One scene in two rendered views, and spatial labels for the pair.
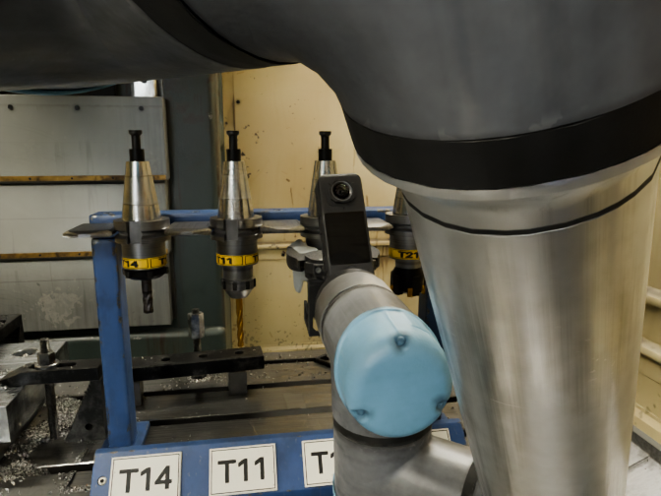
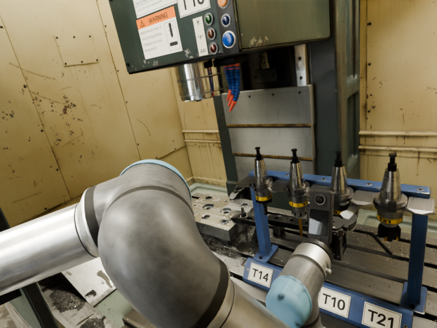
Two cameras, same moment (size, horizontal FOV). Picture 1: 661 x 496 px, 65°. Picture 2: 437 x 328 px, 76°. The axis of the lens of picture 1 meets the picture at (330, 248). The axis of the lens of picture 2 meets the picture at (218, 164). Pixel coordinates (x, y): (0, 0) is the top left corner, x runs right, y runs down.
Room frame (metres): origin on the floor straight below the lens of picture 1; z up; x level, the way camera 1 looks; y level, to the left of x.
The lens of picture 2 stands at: (0.03, -0.28, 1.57)
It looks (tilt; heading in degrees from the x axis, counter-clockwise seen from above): 19 degrees down; 50
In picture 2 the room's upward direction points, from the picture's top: 10 degrees counter-clockwise
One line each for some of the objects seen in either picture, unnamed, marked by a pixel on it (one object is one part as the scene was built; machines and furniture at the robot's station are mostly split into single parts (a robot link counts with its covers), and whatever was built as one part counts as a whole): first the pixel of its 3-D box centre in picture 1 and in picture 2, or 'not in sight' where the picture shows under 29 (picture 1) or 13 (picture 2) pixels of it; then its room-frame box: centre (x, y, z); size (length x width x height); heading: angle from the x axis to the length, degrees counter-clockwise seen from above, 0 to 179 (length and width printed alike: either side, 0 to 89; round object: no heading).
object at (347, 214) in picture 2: not in sight; (352, 219); (0.63, -0.03, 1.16); 0.09 x 0.03 x 0.06; 173
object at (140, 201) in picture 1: (140, 190); (260, 170); (0.61, 0.22, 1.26); 0.04 x 0.04 x 0.07
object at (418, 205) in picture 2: not in sight; (420, 206); (0.67, -0.16, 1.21); 0.07 x 0.05 x 0.01; 9
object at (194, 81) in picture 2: not in sight; (199, 80); (0.69, 0.53, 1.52); 0.16 x 0.16 x 0.12
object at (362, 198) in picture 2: (368, 224); (363, 198); (0.65, -0.05, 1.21); 0.07 x 0.05 x 0.01; 9
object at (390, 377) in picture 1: (381, 358); (295, 291); (0.36, -0.04, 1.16); 0.11 x 0.08 x 0.09; 9
